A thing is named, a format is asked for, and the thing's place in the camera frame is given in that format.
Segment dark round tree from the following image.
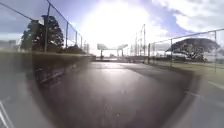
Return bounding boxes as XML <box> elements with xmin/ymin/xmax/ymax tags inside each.
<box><xmin>19</xmin><ymin>14</ymin><xmax>65</xmax><ymax>53</ymax></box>

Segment wide flat-crowned tree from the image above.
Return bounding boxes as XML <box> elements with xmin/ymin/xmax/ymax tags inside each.
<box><xmin>165</xmin><ymin>37</ymin><xmax>222</xmax><ymax>62</ymax></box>

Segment tall pole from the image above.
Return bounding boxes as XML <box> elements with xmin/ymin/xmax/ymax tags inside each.
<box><xmin>142</xmin><ymin>23</ymin><xmax>147</xmax><ymax>57</ymax></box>

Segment dark asphalt path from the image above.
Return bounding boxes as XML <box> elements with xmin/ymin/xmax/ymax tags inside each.
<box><xmin>29</xmin><ymin>60</ymin><xmax>201</xmax><ymax>128</ymax></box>

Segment white shelter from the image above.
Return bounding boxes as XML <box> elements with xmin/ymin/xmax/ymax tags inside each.
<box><xmin>96</xmin><ymin>43</ymin><xmax>129</xmax><ymax>60</ymax></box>

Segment green grass strip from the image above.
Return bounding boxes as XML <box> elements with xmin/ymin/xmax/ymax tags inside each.
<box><xmin>151</xmin><ymin>59</ymin><xmax>224</xmax><ymax>91</ymax></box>

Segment tall chain-link fence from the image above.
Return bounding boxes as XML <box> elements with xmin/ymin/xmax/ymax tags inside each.
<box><xmin>0</xmin><ymin>0</ymin><xmax>91</xmax><ymax>56</ymax></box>

